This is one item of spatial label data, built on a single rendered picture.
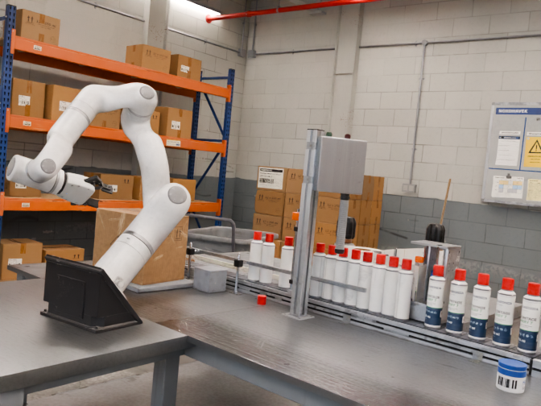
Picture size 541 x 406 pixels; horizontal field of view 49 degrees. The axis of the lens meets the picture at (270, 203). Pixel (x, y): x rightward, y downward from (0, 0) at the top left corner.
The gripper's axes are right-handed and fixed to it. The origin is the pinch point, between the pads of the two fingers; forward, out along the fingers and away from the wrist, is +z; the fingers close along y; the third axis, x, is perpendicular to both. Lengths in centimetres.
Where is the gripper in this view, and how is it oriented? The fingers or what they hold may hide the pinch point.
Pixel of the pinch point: (102, 196)
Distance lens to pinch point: 210.0
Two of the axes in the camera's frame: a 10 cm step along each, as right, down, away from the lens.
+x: -1.8, -8.0, 5.7
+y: 6.7, -5.3, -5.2
